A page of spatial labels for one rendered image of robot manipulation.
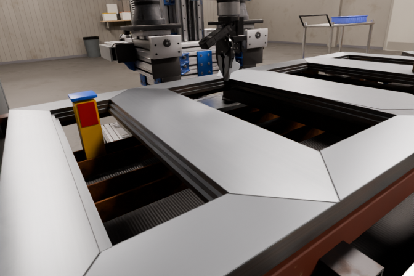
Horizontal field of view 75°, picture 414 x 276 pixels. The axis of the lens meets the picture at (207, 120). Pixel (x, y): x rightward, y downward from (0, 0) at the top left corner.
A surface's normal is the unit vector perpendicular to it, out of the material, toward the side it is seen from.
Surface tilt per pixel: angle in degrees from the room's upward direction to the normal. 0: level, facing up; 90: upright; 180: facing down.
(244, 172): 0
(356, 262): 0
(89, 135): 90
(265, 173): 0
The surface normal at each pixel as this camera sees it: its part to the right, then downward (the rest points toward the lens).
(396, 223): -0.04, -0.94
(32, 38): 0.51, 0.29
